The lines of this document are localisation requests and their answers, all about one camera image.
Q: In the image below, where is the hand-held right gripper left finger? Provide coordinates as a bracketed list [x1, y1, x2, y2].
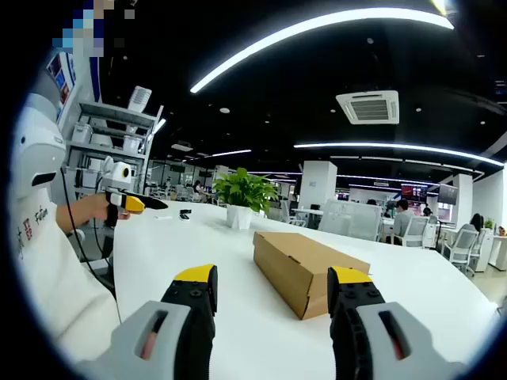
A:
[77, 264, 219, 380]

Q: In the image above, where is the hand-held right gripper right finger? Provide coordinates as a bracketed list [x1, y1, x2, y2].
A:
[326, 265, 468, 380]

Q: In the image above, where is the brown cardboard shoe box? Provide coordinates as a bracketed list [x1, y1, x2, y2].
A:
[252, 231, 372, 321]

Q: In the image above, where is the person's left hand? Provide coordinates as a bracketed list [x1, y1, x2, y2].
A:
[93, 193, 132, 222]

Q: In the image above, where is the grey metal storage shelf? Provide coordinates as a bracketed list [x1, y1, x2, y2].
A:
[65, 101, 166, 199]

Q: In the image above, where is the white slatted crate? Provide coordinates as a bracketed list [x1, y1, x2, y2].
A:
[127, 85, 153, 112]

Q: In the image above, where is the white chest device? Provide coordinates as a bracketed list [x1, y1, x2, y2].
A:
[10, 93, 67, 201]

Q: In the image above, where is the green potted plant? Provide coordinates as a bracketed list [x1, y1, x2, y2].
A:
[212, 167, 280, 230]

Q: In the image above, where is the person in white shirt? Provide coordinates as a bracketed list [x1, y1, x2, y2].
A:
[10, 185, 120, 363]

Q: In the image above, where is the white office chair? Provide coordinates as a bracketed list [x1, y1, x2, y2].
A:
[443, 225, 482, 274]
[403, 215, 431, 249]

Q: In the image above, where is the frosted desk divider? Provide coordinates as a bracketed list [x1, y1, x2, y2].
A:
[318, 199, 383, 241]

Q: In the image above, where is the curved ceiling light strip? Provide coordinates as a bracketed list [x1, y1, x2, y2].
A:
[189, 6, 456, 94]
[293, 142, 505, 167]

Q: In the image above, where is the ceiling air conditioner vent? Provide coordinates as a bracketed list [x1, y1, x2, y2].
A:
[335, 89, 400, 126]

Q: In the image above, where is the black device cable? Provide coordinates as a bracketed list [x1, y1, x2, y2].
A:
[59, 168, 123, 324]

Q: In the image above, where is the blue framed wall poster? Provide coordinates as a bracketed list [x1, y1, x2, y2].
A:
[46, 51, 78, 120]

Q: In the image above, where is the reddish wall display screen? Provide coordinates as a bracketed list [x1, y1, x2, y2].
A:
[400, 183, 429, 203]

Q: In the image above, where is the dark wall display screen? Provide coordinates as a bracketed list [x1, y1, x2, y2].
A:
[437, 184, 459, 206]

